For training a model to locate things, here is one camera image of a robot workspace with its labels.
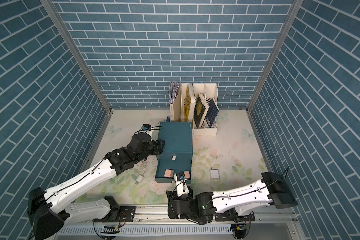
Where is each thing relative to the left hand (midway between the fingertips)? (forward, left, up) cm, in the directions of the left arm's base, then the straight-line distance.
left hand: (165, 143), depth 76 cm
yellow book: (+28, -13, +5) cm, 31 cm away
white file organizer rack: (+44, -27, +1) cm, 51 cm away
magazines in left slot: (+37, -3, +8) cm, 38 cm away
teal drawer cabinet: (+2, -7, +1) cm, 7 cm away
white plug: (-7, -28, -20) cm, 35 cm away
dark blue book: (+31, -29, -9) cm, 43 cm away
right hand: (-22, -4, -11) cm, 25 cm away
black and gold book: (+31, -20, -4) cm, 37 cm away
